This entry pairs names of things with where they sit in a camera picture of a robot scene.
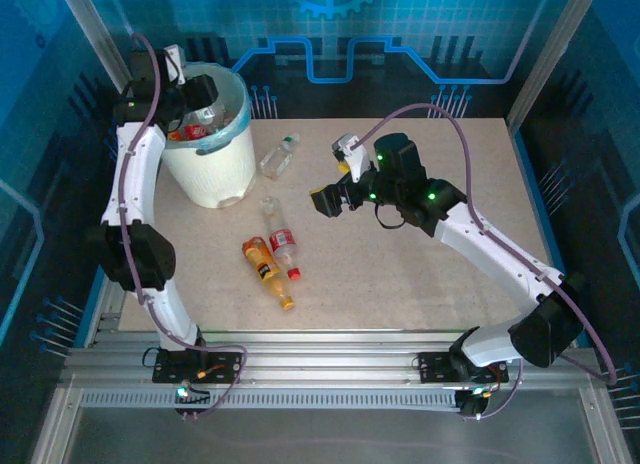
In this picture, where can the clear round bottle green cap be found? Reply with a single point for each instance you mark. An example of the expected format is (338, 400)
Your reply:
(212, 115)

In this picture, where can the cola bottle script logo label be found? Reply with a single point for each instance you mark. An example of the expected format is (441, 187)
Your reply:
(195, 131)

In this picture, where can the orange label clear bottle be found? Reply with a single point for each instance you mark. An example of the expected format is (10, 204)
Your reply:
(175, 135)

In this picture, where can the red label bottle red cap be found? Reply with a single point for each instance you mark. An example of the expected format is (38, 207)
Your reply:
(282, 239)

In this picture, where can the clear square bottle green cap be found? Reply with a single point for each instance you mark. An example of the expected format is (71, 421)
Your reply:
(277, 159)

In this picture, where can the orange juice bottle yellow cap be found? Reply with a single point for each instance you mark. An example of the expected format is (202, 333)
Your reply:
(262, 264)

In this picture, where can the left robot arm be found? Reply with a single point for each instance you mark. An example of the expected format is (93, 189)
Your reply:
(135, 184)

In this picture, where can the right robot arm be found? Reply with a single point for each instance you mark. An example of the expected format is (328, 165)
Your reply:
(500, 259)

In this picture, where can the blue plastic bin liner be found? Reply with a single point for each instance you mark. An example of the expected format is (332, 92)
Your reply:
(235, 109)

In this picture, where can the white plastic waste bin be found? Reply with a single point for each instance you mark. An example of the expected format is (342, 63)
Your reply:
(220, 174)

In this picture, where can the black controller box with LED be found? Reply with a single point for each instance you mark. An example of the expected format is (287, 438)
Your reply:
(470, 406)
(192, 396)

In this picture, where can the grey metal panel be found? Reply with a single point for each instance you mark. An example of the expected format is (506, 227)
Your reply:
(325, 439)

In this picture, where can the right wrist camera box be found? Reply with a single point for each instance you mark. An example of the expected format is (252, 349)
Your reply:
(356, 156)

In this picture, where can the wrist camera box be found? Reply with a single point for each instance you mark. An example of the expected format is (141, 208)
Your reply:
(175, 64)
(356, 156)

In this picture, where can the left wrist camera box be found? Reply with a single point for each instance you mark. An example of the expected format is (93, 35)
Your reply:
(175, 64)

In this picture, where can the aluminium frame post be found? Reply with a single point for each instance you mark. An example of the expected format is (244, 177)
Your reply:
(107, 34)
(547, 59)

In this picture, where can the table side rail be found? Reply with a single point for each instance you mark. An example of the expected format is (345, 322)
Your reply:
(107, 309)
(532, 194)

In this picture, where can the aluminium frame rail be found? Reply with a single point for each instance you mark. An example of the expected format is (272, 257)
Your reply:
(325, 354)

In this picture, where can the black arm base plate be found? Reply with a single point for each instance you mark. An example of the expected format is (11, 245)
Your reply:
(225, 369)
(435, 369)

